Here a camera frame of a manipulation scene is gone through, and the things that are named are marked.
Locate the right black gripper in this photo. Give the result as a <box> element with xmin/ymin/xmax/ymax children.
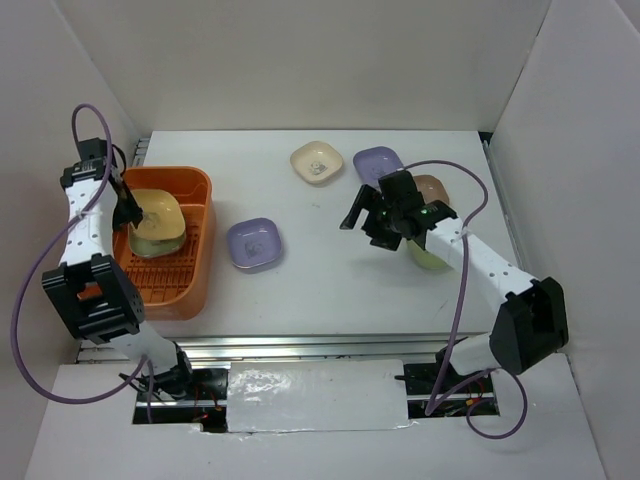
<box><xmin>340</xmin><ymin>184</ymin><xmax>402</xmax><ymax>251</ymax></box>

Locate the yellow plate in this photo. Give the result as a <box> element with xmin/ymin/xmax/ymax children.
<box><xmin>130</xmin><ymin>189</ymin><xmax>186</xmax><ymax>242</ymax></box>

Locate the cream plate back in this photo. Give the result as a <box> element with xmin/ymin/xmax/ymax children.
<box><xmin>290</xmin><ymin>141</ymin><xmax>344</xmax><ymax>186</ymax></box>

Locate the light green plate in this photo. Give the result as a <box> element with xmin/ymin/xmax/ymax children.
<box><xmin>407</xmin><ymin>240</ymin><xmax>448</xmax><ymax>270</ymax></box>

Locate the orange plastic bin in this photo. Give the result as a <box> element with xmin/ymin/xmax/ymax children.
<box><xmin>113</xmin><ymin>166</ymin><xmax>216</xmax><ymax>321</ymax></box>

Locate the purple plate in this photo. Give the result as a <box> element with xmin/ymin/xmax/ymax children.
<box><xmin>353</xmin><ymin>146</ymin><xmax>403</xmax><ymax>188</ymax></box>
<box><xmin>226</xmin><ymin>217</ymin><xmax>283</xmax><ymax>271</ymax></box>

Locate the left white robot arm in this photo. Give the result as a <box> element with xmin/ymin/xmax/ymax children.
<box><xmin>41</xmin><ymin>138</ymin><xmax>198</xmax><ymax>400</ymax></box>

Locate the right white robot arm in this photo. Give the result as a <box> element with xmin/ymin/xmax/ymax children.
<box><xmin>340</xmin><ymin>171</ymin><xmax>569</xmax><ymax>392</ymax></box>

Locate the purple plate back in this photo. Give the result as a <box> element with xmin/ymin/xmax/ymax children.
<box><xmin>353</xmin><ymin>146</ymin><xmax>403</xmax><ymax>188</ymax></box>

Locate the brown-pink plate right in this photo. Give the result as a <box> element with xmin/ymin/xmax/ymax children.
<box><xmin>413</xmin><ymin>175</ymin><xmax>450</xmax><ymax>206</ymax></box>

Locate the white foil-taped cover panel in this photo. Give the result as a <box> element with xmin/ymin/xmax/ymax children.
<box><xmin>226</xmin><ymin>359</ymin><xmax>409</xmax><ymax>433</ymax></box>

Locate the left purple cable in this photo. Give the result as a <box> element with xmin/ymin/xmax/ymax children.
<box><xmin>9</xmin><ymin>103</ymin><xmax>156</xmax><ymax>426</ymax></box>

